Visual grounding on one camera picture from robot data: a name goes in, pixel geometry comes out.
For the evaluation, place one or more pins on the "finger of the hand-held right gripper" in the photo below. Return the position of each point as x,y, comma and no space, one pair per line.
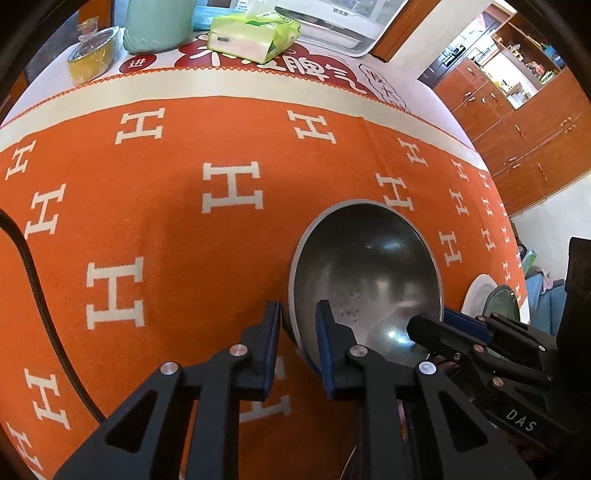
466,323
438,334

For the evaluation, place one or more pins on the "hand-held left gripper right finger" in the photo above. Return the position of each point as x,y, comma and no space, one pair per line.
325,350

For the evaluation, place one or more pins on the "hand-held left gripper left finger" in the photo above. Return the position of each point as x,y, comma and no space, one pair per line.
272,350

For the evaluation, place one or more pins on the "white plate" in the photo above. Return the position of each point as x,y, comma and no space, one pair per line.
478,290

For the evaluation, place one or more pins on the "green plate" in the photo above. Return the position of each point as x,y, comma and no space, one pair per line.
503,300

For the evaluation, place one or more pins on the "stainless steel bowl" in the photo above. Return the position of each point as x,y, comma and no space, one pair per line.
369,267

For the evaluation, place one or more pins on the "blue cloth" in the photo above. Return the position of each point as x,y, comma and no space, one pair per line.
545,300

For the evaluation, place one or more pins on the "wooden cabinet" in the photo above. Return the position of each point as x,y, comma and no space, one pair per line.
531,152

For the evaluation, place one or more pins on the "orange patterned tablecloth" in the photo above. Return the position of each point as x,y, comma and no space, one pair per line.
138,207

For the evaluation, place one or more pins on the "white printed tablecloth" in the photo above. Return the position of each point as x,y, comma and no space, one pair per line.
406,92

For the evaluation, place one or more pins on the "white storage case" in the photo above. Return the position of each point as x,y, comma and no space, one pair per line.
351,44

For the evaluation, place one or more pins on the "wooden sliding glass door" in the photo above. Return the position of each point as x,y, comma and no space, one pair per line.
401,27

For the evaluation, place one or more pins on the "green tissue pack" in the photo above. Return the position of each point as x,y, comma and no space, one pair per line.
249,41

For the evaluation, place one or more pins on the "glass jar yellow contents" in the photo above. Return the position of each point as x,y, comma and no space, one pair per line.
90,62

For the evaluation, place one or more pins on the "mint green canister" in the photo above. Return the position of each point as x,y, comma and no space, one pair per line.
157,27

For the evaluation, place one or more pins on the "light blue packet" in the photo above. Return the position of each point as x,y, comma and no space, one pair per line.
203,14

